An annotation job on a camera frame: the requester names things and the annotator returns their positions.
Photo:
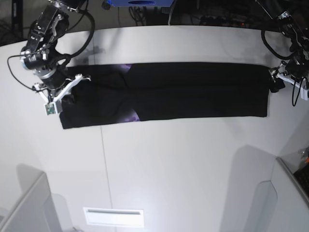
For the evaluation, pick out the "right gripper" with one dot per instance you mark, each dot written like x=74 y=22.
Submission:
x=57 y=82

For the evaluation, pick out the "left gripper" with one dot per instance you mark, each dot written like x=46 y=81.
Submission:
x=290 y=72

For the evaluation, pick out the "black T-shirt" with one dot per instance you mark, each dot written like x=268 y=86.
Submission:
x=163 y=91

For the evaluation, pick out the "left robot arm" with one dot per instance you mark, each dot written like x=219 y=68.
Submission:
x=292 y=20

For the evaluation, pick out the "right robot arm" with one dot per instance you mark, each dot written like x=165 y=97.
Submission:
x=40 y=54

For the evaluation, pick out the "blue box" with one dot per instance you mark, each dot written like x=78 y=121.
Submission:
x=127 y=3

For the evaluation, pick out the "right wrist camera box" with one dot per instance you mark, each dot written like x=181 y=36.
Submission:
x=53 y=108

